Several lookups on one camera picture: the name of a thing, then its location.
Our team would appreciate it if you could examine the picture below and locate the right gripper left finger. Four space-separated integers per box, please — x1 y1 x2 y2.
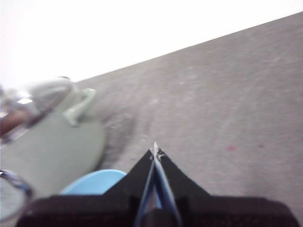
16 148 156 227

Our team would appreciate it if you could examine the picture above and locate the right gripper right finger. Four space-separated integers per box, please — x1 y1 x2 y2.
142 141 300 227

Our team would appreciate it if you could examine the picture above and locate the pale green electric steamer pot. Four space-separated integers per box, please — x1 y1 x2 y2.
0 87 107 223

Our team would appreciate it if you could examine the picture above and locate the blue ribbed bowl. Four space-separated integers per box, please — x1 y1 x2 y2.
60 169 128 196

